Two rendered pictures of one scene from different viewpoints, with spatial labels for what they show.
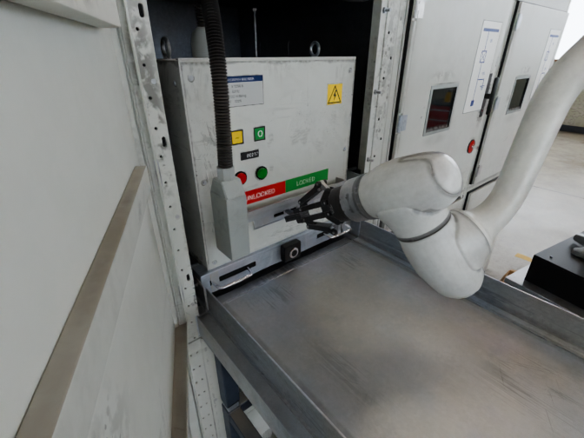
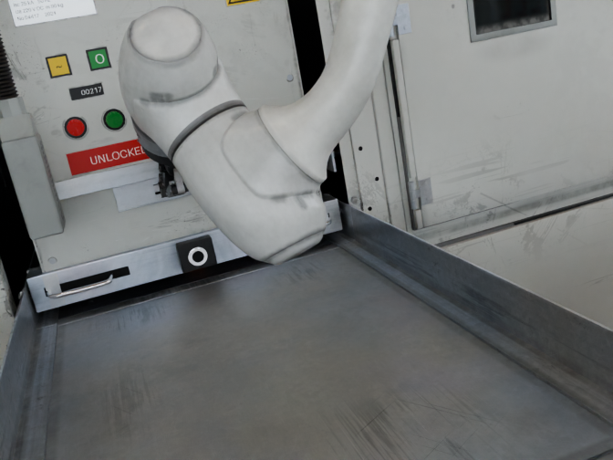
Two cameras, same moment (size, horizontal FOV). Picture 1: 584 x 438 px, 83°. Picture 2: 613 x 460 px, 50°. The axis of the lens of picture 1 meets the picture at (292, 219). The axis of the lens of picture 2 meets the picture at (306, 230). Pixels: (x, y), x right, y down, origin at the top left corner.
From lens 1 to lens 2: 64 cm
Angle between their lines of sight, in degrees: 25
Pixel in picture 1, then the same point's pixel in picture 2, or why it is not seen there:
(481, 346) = (389, 380)
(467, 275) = (250, 206)
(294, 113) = not seen: hidden behind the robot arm
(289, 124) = not seen: hidden behind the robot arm
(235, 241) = (30, 207)
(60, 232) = not seen: outside the picture
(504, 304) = (503, 320)
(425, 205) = (140, 88)
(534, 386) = (420, 434)
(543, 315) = (544, 329)
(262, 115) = (98, 30)
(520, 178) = (342, 33)
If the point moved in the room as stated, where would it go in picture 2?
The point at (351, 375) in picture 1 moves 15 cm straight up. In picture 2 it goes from (132, 404) to (98, 284)
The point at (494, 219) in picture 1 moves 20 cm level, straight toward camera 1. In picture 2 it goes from (306, 109) to (115, 159)
